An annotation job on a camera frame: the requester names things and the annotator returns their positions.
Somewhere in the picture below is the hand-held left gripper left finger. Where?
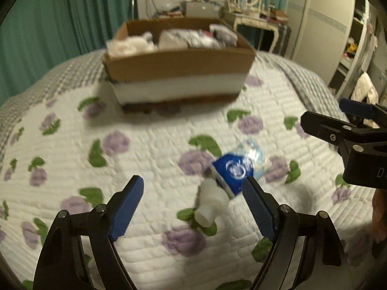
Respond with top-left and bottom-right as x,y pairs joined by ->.
34,175 -> 145,290

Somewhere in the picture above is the grey patterned tissue pack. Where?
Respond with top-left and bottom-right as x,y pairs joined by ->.
187,30 -> 224,49

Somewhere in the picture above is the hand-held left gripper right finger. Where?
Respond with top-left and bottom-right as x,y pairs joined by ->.
243,177 -> 345,290

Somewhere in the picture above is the dark striped suitcase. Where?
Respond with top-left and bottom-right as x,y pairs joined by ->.
274,24 -> 292,56

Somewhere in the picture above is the wide teal curtain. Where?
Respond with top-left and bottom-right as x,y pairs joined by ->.
0,0 -> 138,106

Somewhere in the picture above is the grey mini fridge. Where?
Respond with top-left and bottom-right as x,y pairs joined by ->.
181,0 -> 221,19

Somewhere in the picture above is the grey checked bedsheet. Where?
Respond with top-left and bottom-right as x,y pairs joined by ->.
0,50 -> 343,170

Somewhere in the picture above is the white and blue tube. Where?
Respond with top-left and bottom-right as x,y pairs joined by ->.
193,154 -> 254,228

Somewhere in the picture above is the person's right hand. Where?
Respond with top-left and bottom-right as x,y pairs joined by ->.
371,189 -> 387,245

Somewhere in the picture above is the white sliding-door wardrobe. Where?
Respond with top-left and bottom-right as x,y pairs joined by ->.
284,0 -> 387,103

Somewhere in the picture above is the white quilt with purple flowers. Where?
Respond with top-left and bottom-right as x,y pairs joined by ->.
0,51 -> 387,290

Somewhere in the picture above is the brown and white cardboard box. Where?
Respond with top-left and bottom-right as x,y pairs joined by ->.
103,17 -> 256,114

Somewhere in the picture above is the white dressing table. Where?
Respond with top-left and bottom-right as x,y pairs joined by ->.
222,6 -> 291,52

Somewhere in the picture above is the cream cloth bundle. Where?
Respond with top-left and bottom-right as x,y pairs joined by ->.
351,72 -> 380,118

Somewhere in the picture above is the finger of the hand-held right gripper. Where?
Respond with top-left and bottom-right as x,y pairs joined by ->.
339,99 -> 387,127
301,111 -> 387,158

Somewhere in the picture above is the clear blue plastic wrapper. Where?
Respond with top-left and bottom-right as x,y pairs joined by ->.
234,139 -> 267,179

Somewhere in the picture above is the white cloth bundle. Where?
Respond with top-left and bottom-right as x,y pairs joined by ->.
106,32 -> 158,56

